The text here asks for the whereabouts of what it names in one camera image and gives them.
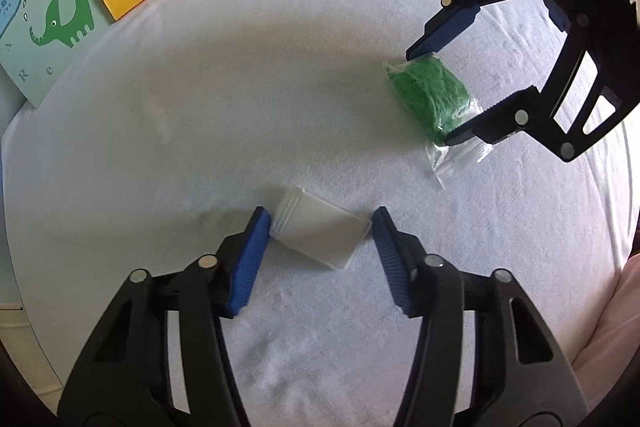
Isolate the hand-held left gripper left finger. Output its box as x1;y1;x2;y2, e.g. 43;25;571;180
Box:
57;206;273;427

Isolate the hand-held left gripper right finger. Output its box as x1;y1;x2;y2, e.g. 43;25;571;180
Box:
372;206;591;427

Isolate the green sponge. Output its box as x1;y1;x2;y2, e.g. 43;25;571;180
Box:
382;54;488;192

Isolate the white plastic container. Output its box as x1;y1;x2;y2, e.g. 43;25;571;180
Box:
269;187;373;271

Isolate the pink cloth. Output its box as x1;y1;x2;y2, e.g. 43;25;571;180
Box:
570;252;640;378

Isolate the elephant picture book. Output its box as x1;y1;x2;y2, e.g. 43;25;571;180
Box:
0;0;113;110

